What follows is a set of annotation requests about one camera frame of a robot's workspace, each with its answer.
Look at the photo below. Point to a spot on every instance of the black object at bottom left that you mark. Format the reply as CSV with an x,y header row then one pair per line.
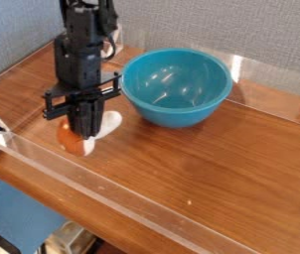
x,y
1,242

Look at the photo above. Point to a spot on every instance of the metal frame under table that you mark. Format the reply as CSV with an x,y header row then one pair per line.
x,y
72,239

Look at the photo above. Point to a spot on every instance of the blue plastic bowl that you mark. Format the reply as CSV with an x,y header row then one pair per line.
x,y
176,86

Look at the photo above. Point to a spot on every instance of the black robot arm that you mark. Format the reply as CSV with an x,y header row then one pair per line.
x,y
89,19

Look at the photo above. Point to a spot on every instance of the brown and white toy mushroom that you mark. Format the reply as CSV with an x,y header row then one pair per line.
x,y
82,147

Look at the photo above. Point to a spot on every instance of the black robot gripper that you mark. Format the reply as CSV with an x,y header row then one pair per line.
x,y
84,85

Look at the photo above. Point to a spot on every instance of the clear acrylic front barrier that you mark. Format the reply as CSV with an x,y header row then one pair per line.
x,y
147,212

